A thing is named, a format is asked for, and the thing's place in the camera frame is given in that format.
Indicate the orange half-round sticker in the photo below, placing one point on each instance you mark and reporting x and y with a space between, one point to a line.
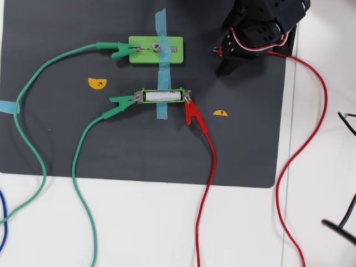
94 84
219 113

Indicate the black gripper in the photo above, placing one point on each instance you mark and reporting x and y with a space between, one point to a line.
226 66

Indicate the white AA battery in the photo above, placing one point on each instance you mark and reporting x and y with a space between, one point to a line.
164 96

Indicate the dark grey work mat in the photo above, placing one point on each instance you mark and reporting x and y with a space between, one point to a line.
139 153

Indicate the short blue tape piece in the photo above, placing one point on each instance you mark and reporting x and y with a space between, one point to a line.
7 107

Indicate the red alligator clip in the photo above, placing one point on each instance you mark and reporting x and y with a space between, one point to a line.
192 111
219 52

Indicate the small clear light bulb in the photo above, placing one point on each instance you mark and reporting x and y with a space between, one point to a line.
155 46

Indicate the green battery holder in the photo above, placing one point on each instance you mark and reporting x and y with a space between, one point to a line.
175 101

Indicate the black blurred rod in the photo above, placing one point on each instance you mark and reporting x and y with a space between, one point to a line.
338 229

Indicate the green alligator clip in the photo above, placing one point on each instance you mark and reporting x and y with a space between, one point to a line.
119 101
119 48

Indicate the green bulb holder board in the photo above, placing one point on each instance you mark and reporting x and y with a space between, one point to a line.
139 57

